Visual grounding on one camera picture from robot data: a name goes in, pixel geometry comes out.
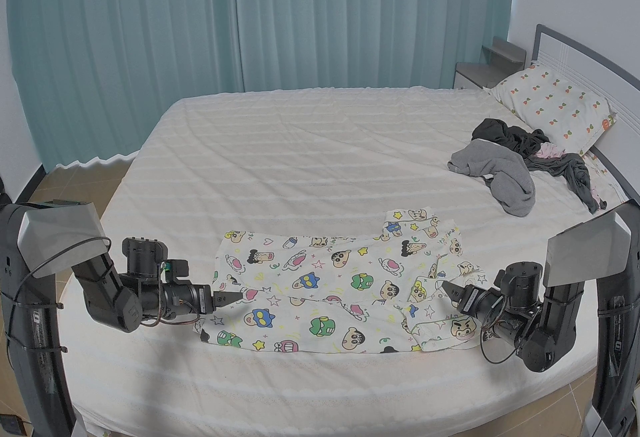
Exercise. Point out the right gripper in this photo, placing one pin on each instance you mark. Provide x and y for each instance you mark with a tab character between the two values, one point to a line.
475	302

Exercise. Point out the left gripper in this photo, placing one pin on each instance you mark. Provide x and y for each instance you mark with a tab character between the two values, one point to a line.
187	299

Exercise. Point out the white printed pyjama top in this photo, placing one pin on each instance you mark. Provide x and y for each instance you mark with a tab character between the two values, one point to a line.
325	295

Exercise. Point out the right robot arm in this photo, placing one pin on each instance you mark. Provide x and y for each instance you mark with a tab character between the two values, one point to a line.
590	250

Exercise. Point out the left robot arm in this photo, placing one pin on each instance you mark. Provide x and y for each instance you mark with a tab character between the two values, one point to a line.
55	235

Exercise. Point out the bed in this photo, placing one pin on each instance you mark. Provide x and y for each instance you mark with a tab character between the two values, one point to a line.
300	175

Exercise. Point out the pink garment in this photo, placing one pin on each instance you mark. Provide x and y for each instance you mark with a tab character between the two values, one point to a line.
547	152

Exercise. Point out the black garment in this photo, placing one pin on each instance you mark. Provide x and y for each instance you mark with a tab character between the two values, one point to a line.
500	130

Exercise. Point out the white printed pillow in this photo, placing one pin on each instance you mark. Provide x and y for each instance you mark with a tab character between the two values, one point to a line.
550	100

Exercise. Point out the grey bedside table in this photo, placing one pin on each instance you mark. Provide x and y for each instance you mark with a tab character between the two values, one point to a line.
470	75

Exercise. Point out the blue-green curtain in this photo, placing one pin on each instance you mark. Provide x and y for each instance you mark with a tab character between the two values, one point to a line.
250	25

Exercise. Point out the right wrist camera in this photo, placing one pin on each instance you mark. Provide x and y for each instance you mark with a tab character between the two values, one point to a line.
500	282

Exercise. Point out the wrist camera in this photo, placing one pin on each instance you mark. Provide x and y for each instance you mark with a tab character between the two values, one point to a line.
500	282
177	270

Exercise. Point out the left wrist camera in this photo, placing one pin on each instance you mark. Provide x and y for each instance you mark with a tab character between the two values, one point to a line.
177	270

